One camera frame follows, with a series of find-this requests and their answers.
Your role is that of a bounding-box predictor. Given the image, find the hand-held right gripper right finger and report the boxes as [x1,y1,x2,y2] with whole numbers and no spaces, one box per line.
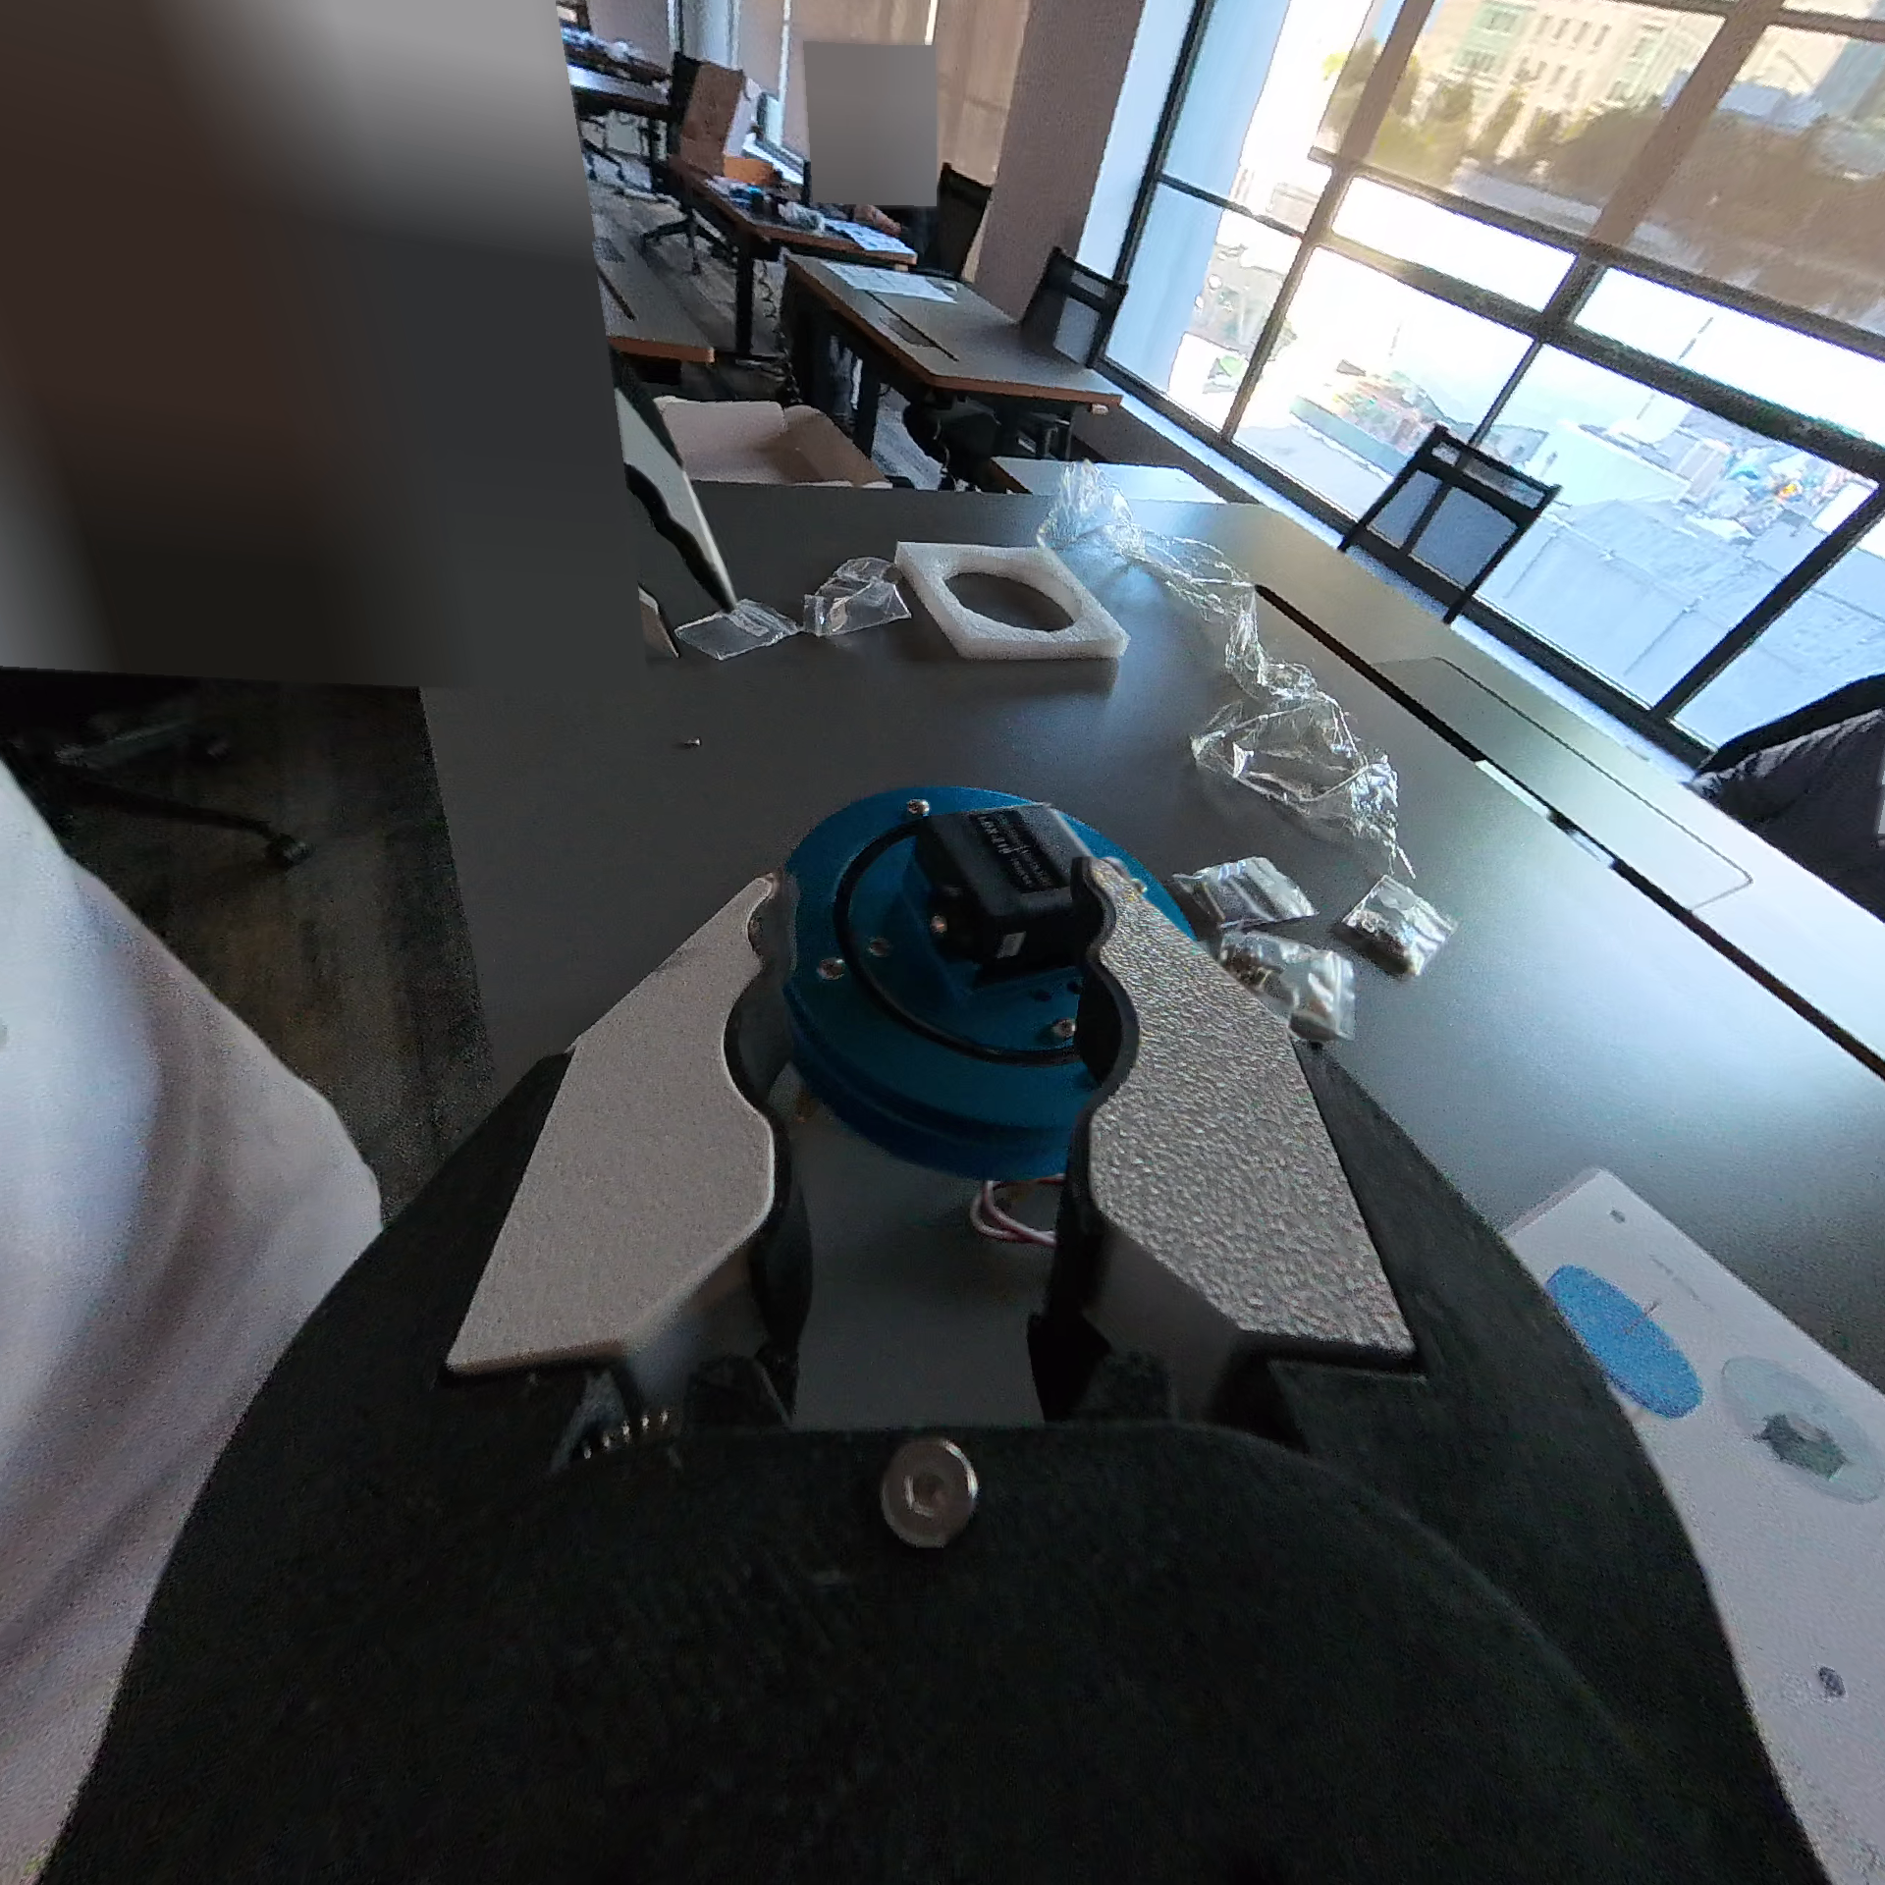
[1026,859,1423,1429]

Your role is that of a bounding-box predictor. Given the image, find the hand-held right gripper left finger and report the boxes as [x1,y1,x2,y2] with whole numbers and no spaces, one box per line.
[441,870,816,1409]

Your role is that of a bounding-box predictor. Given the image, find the small clear screw bag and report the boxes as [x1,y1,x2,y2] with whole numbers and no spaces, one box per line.
[802,557,910,639]
[675,597,802,661]
[1341,876,1461,978]
[1219,928,1359,1044]
[1175,859,1317,934]

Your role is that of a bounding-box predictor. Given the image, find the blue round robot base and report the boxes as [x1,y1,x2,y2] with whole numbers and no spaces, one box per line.
[778,785,1201,1182]

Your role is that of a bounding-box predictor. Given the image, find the wooden-edged office desk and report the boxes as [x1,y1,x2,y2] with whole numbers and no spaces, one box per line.
[601,244,718,388]
[685,170,918,356]
[780,254,1125,460]

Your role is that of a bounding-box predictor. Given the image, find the dark grey desk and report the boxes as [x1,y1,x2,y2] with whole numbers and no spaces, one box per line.
[419,488,1885,1423]

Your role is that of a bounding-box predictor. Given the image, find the grey neighbouring desk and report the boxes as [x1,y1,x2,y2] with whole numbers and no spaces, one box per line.
[1253,507,1885,1070]

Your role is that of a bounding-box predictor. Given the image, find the open cardboard box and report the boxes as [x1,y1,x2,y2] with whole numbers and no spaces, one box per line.
[653,396,896,492]

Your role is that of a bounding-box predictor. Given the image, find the black office chair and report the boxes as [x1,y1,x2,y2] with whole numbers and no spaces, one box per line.
[643,53,709,252]

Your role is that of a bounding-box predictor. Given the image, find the crumpled clear plastic wrap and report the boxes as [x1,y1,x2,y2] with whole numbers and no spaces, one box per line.
[1038,460,1269,591]
[1191,589,1417,878]

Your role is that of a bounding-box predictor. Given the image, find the person's white sweatshirt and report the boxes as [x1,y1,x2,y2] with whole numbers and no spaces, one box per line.
[0,767,387,1885]

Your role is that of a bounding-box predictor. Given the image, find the white paper sheet blue spot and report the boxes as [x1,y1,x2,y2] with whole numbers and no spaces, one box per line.
[1502,1168,1885,1885]

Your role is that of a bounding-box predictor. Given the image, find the dark jacket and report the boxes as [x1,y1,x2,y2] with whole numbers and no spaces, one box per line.
[1692,711,1885,874]

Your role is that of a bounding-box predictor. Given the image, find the black slatted chair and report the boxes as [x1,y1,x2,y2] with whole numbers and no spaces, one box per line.
[1337,426,1564,625]

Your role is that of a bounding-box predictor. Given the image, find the black-framed window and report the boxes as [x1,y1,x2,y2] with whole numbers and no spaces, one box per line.
[1105,0,1885,761]

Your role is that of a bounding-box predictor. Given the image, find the red white servo wires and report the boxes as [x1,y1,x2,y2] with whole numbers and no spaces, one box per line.
[970,1176,1066,1255]

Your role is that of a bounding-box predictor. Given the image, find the white foam frame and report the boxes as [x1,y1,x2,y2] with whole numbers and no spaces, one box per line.
[894,541,1131,665]

